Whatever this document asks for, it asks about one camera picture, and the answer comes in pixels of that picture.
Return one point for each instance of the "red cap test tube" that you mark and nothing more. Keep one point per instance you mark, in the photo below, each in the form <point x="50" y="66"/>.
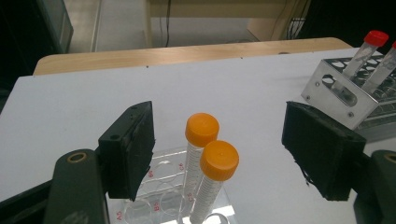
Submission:
<point x="384" y="70"/>
<point x="375" y="39"/>

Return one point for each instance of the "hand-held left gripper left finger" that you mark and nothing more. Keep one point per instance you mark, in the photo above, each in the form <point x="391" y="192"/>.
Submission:
<point x="130" y="149"/>

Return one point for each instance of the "metal test tube rack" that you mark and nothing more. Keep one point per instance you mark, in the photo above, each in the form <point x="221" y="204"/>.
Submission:
<point x="339" y="96"/>

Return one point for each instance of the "clear plastic tube rack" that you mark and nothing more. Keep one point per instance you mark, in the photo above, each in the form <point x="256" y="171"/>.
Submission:
<point x="155" y="199"/>

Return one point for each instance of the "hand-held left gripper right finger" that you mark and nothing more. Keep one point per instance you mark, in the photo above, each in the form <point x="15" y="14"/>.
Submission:
<point x="323" y="152"/>

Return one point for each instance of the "light wooden cabinet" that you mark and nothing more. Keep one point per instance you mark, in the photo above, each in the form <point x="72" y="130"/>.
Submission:
<point x="218" y="21"/>

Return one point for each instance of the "orange cap test tube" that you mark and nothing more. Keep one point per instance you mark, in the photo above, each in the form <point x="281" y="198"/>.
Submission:
<point x="219" y="160"/>
<point x="201" y="129"/>

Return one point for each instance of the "dark cabinet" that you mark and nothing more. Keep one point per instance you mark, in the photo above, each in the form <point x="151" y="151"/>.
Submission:
<point x="56" y="25"/>

